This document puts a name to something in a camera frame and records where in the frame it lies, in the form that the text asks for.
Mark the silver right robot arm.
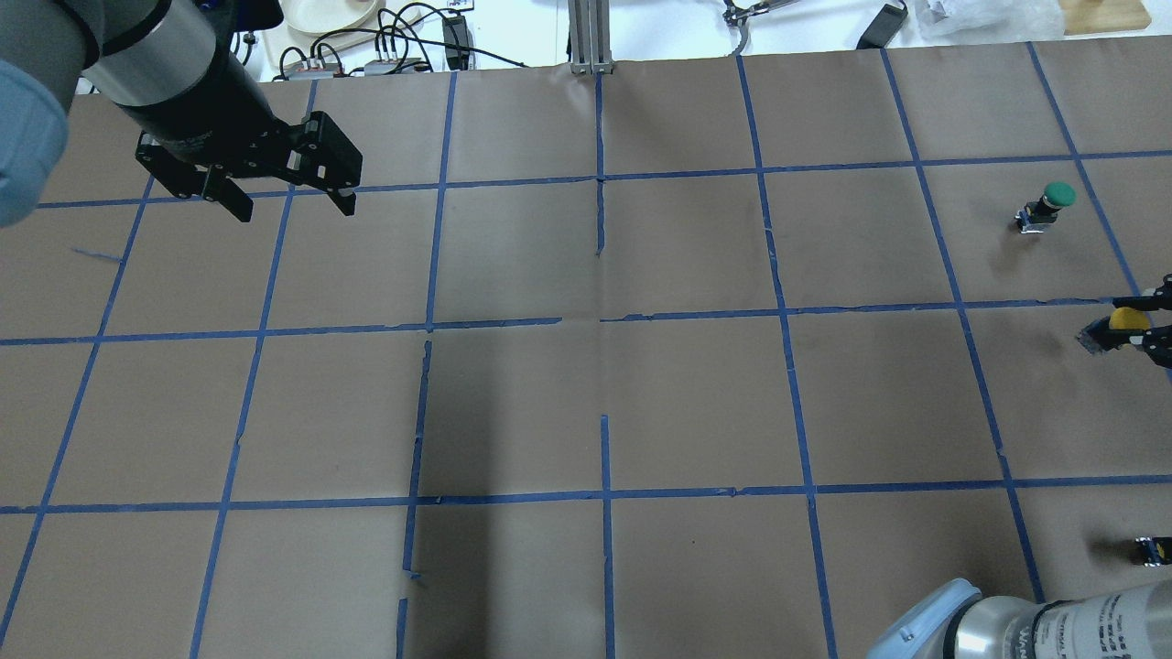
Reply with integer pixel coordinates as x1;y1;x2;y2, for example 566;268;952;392
865;274;1171;658

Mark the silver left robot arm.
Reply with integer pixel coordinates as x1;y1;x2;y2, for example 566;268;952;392
4;1;1168;371

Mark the beige plate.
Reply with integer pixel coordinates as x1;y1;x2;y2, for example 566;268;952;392
279;0;381;38

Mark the yellow push button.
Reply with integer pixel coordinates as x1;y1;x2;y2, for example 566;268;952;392
1076;308;1152;354

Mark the aluminium frame post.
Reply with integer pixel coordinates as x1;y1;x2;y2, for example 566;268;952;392
568;0;614;76

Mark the green push button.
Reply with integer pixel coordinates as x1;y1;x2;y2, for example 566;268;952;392
1015;182;1079;236

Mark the clear plastic bag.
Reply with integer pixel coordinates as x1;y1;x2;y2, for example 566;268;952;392
908;1;1067;43

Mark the wooden cutting board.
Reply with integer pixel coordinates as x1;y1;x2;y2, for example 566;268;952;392
1058;0;1152;38

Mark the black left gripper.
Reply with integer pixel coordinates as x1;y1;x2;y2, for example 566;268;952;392
136;110;364;222

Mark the black power adapter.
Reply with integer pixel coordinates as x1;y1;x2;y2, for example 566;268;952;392
856;1;909;50

